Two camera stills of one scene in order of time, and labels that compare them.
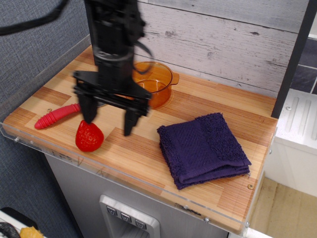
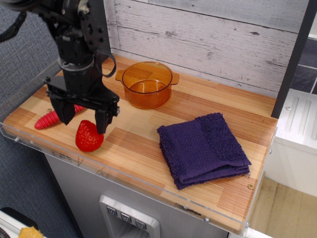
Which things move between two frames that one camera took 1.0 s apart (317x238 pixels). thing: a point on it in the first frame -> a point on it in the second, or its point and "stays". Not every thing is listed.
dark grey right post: [295, 57] stays
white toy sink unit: [293, 159] stays
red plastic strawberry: [89, 137] stays
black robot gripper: [112, 85] -> [83, 87]
